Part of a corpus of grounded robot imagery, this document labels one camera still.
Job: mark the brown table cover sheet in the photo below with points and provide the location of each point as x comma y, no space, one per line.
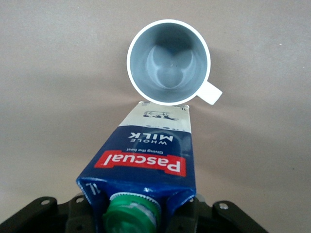
48,72

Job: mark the blue white milk carton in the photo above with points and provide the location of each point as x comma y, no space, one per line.
145,157

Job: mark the white mug with grey inside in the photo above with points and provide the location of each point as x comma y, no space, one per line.
167,63

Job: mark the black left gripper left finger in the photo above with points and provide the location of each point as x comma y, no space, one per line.
36,218

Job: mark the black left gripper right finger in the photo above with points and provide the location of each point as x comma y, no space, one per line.
230,221

